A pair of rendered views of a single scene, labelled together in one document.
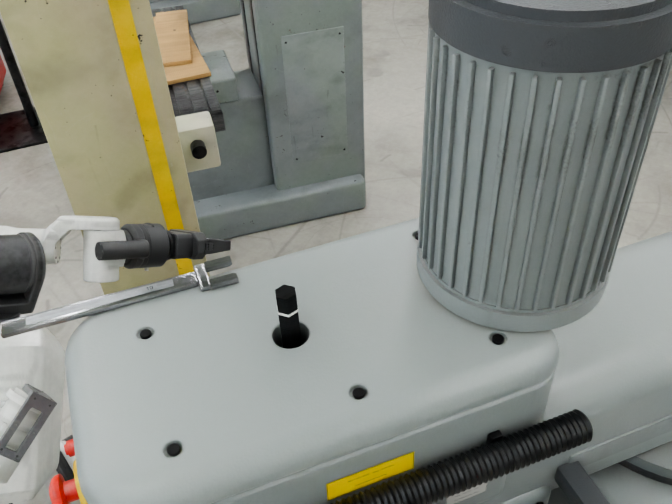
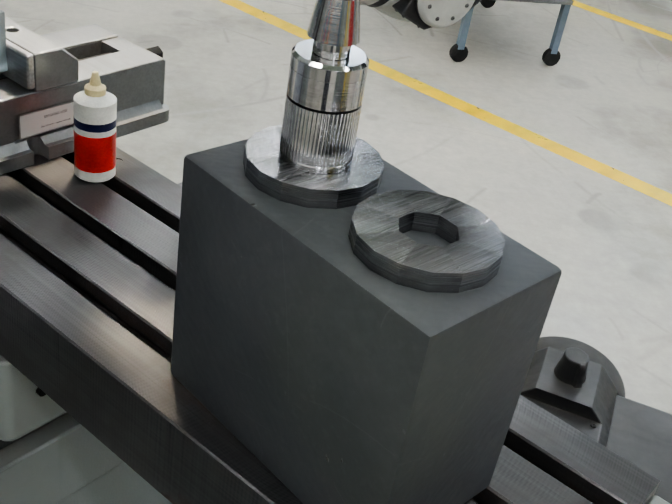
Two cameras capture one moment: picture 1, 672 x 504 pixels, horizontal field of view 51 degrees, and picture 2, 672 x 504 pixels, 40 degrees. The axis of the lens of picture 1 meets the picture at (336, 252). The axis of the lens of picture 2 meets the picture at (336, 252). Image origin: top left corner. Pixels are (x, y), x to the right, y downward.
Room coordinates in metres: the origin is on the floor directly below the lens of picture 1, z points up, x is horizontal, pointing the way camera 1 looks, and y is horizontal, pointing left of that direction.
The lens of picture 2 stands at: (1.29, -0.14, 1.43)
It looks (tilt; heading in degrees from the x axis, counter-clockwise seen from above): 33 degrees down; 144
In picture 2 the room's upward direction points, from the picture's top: 10 degrees clockwise
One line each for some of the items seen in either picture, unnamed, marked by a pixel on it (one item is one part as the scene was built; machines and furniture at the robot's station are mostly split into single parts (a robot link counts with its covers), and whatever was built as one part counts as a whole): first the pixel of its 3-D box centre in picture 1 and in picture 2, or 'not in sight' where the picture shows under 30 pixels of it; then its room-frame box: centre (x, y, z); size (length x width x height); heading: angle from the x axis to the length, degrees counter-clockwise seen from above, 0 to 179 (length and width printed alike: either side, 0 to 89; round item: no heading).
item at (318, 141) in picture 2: not in sight; (322, 113); (0.86, 0.15, 1.19); 0.05 x 0.05 x 0.06
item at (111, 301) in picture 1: (122, 298); not in sight; (0.53, 0.23, 1.89); 0.24 x 0.04 x 0.01; 108
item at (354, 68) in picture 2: not in sight; (329, 60); (0.86, 0.15, 1.22); 0.05 x 0.05 x 0.01
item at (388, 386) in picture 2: not in sight; (344, 319); (0.90, 0.16, 1.06); 0.22 x 0.12 x 0.20; 12
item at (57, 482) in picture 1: (68, 491); not in sight; (0.39, 0.29, 1.76); 0.04 x 0.03 x 0.04; 19
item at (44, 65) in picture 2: not in sight; (16, 47); (0.39, 0.08, 1.05); 0.12 x 0.06 x 0.04; 20
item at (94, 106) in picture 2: not in sight; (95, 124); (0.50, 0.12, 1.01); 0.04 x 0.04 x 0.11
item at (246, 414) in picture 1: (310, 379); not in sight; (0.47, 0.04, 1.81); 0.47 x 0.26 x 0.16; 109
